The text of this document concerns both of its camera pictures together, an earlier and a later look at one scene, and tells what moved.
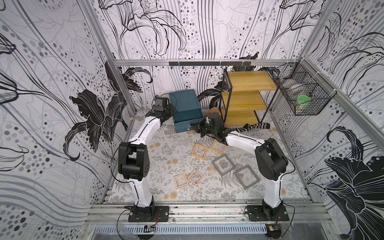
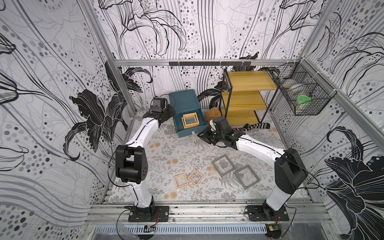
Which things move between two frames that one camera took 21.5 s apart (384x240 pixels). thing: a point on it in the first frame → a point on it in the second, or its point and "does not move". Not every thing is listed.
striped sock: [247, 127] does not move
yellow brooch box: [199, 151] → [186, 127]
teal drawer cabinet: [186, 109] does not move
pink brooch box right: [195, 177] does not move
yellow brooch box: [218, 146] → [190, 120]
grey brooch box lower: [246, 176] does not move
